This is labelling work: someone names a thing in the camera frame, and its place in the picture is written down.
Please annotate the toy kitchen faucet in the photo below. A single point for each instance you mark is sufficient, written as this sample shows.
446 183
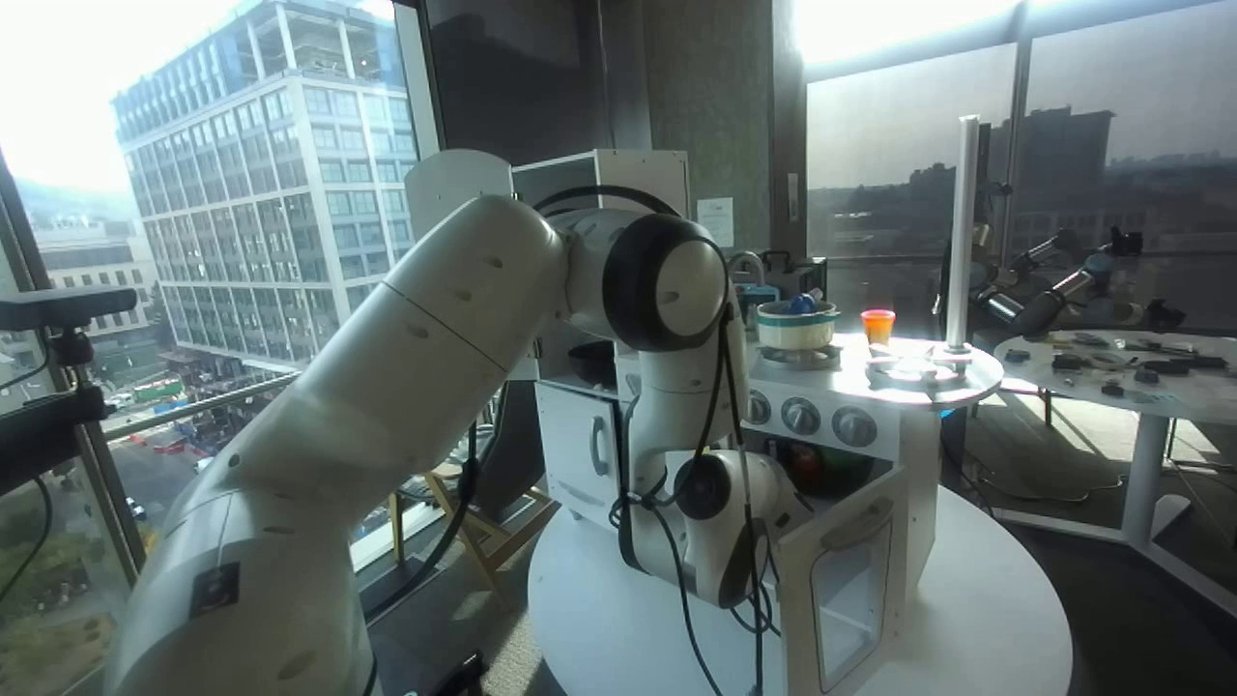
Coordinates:
756 274

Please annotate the wide white cabinet door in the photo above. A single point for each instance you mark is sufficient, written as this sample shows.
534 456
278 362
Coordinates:
583 451

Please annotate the white side table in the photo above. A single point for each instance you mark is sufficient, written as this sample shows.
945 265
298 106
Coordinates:
1163 388

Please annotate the black lab equipment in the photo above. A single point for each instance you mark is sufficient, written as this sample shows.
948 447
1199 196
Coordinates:
1046 291

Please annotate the tall white cabinet door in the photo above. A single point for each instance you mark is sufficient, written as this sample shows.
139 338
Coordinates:
449 187

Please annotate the small orange cup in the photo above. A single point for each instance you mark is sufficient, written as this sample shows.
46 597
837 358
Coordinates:
878 326

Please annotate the black camera on stand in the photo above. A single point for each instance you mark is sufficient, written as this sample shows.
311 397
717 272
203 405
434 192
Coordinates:
61 312

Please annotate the white toy kitchen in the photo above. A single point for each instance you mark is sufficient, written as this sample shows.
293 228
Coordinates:
892 451

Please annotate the white striped toy pot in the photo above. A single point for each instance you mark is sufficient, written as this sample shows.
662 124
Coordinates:
800 329

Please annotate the grey oven knob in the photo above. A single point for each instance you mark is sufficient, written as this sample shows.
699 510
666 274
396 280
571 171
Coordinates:
858 425
758 410
803 414

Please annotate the round white table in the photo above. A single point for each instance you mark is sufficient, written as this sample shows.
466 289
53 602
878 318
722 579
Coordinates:
1007 620

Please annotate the white vertical post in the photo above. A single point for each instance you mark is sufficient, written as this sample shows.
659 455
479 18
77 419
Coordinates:
964 232

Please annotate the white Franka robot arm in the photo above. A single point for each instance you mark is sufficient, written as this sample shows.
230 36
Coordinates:
390 388

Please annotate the wooden folding chair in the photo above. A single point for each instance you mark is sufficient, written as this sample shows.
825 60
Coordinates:
486 542

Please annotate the white paper note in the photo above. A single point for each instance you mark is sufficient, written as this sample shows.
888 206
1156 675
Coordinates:
717 223

